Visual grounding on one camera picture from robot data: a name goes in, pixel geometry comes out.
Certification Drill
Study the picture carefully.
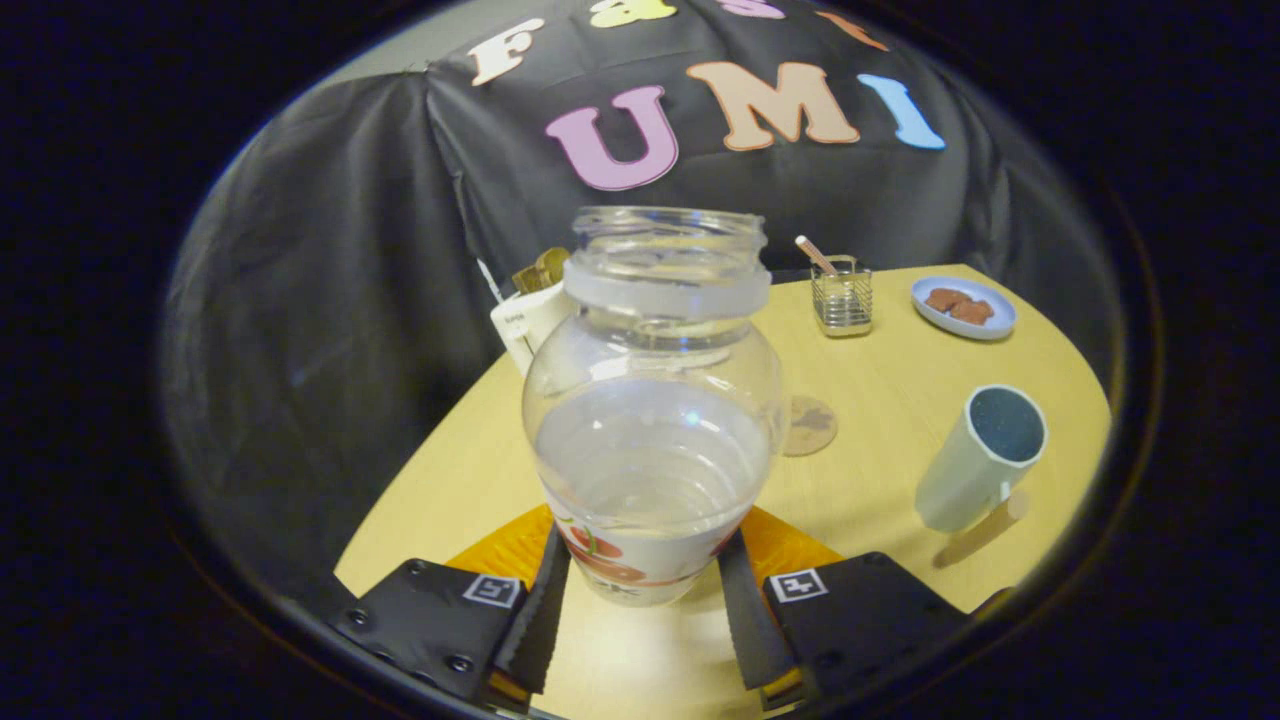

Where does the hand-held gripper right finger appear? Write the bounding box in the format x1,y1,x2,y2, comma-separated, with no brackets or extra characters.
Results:
716,505,971,713

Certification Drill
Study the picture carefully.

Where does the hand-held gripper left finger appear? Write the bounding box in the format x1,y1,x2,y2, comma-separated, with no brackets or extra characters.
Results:
335,503,573,713

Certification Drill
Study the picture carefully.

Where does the clear juice bottle red label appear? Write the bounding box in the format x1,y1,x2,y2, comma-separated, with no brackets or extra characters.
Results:
520,205,791,608

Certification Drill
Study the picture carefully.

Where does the round wooden coaster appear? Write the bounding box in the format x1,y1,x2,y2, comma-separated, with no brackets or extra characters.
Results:
783,395,839,458

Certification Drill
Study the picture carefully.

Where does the white cup blue inside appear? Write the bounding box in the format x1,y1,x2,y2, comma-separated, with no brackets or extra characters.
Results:
914,385,1049,569

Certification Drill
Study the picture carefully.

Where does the wooden table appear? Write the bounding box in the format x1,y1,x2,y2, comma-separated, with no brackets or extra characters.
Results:
333,263,1113,720

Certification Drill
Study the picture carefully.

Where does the white toaster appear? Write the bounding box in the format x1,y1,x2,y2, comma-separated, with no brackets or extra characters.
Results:
490,283,579,376

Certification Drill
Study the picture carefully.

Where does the clear square holder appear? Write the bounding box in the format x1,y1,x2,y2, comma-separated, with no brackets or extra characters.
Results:
810,256,874,338

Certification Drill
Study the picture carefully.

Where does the brown bread slice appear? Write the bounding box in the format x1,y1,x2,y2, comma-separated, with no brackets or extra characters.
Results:
512,247,571,294

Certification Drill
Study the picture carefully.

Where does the light blue plate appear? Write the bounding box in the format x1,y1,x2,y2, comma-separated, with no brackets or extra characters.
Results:
910,276,1018,341

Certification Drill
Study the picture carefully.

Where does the black backdrop cloth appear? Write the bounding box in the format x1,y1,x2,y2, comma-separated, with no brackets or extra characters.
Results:
160,0,1121,601

